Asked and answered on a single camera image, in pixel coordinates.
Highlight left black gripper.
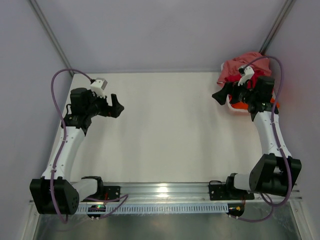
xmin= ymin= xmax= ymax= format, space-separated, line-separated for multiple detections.
xmin=85 ymin=89 xmax=124 ymax=118

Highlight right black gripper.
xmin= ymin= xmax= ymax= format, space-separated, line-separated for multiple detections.
xmin=212 ymin=78 xmax=257 ymax=106

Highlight salmon pink t shirt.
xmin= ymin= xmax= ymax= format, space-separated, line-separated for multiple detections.
xmin=217 ymin=51 xmax=272 ymax=87

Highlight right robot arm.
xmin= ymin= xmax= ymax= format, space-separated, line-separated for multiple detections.
xmin=212 ymin=76 xmax=302 ymax=199

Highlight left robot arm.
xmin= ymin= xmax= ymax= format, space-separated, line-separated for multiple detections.
xmin=29 ymin=87 xmax=125 ymax=215

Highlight orange t shirt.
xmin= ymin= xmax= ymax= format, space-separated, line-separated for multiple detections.
xmin=229 ymin=97 xmax=280 ymax=112

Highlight white plastic bin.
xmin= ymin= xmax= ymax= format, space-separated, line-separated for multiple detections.
xmin=220 ymin=63 xmax=276 ymax=115

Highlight crimson red t shirt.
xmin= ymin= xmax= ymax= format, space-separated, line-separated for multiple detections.
xmin=224 ymin=70 xmax=265 ymax=89

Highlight left black controller board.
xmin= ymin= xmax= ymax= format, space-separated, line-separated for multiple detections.
xmin=87 ymin=204 xmax=106 ymax=219

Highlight black controller board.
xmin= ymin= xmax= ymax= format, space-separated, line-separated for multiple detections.
xmin=226 ymin=203 xmax=245 ymax=218
xmin=87 ymin=204 xmax=106 ymax=219

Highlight right black controller board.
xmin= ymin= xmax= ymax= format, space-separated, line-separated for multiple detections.
xmin=226 ymin=203 xmax=245 ymax=218

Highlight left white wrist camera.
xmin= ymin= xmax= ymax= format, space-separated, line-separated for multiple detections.
xmin=90 ymin=77 xmax=108 ymax=99

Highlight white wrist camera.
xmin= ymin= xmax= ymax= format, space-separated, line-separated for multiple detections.
xmin=90 ymin=77 xmax=108 ymax=99
xmin=238 ymin=65 xmax=255 ymax=86

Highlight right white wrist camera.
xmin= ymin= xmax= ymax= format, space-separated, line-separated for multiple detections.
xmin=238 ymin=65 xmax=255 ymax=86

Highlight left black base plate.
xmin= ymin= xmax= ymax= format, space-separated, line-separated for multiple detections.
xmin=84 ymin=185 xmax=121 ymax=203

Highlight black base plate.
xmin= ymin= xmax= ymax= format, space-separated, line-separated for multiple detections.
xmin=208 ymin=180 xmax=255 ymax=201
xmin=84 ymin=185 xmax=121 ymax=203

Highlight aluminium front rail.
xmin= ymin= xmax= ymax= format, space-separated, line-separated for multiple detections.
xmin=28 ymin=182 xmax=303 ymax=205

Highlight right corner aluminium post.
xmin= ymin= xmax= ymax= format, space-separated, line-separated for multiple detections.
xmin=259 ymin=0 xmax=296 ymax=55

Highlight corner aluminium post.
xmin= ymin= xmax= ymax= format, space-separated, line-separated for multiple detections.
xmin=27 ymin=0 xmax=72 ymax=69
xmin=259 ymin=0 xmax=296 ymax=55

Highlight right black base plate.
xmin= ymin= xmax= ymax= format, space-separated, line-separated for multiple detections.
xmin=208 ymin=180 xmax=255 ymax=201

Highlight slotted grey cable duct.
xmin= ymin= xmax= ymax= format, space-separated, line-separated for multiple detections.
xmin=75 ymin=202 xmax=228 ymax=215

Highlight left corner aluminium post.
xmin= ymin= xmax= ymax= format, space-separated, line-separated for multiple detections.
xmin=27 ymin=0 xmax=72 ymax=69

